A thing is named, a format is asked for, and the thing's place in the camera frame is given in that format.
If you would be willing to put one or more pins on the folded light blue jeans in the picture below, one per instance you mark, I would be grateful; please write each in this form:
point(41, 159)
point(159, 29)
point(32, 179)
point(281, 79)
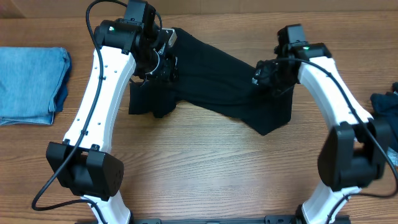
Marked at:
point(33, 84)

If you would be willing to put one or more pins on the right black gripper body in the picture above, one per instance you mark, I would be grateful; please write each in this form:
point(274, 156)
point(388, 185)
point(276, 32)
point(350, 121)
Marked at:
point(263, 74)

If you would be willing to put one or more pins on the dark navy garment pile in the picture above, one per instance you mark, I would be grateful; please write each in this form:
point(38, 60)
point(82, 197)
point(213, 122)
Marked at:
point(385, 106)

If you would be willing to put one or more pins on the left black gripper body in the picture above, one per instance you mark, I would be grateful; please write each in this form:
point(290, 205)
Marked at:
point(170, 65)

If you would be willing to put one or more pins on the light denim fabric piece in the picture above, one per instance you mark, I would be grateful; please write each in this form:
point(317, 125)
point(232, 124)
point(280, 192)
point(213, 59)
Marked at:
point(393, 156)

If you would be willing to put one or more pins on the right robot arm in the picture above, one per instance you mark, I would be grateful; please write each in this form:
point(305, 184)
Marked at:
point(355, 151)

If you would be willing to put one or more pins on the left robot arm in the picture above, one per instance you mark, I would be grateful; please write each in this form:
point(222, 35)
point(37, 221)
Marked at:
point(136, 44)

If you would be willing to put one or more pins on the black garment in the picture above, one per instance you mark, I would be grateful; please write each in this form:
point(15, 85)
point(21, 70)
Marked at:
point(214, 80)

